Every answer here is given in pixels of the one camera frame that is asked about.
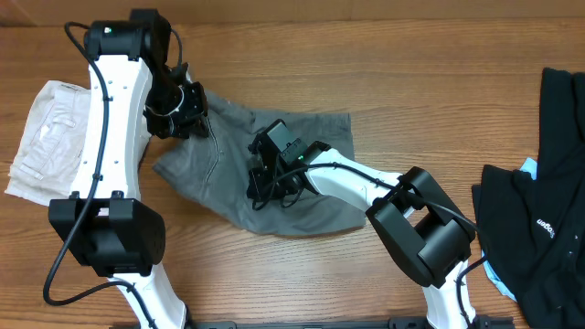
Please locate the black garment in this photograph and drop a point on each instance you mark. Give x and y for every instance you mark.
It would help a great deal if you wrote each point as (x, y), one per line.
(555, 296)

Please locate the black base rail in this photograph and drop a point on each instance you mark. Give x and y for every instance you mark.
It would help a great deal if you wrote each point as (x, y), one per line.
(480, 322)

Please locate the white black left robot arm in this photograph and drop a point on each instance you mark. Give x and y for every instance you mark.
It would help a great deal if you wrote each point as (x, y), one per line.
(103, 222)

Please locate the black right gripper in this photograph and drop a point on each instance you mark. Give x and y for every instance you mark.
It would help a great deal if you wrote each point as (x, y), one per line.
(260, 185)

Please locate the grey shorts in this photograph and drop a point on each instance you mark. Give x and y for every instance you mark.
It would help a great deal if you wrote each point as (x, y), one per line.
(219, 171)

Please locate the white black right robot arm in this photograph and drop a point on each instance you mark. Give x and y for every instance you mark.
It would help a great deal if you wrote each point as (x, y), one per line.
(425, 234)

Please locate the white folded shorts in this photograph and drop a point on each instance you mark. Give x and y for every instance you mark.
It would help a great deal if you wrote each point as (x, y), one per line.
(50, 150)

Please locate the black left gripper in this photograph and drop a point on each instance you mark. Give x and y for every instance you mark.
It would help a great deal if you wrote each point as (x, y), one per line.
(190, 124)

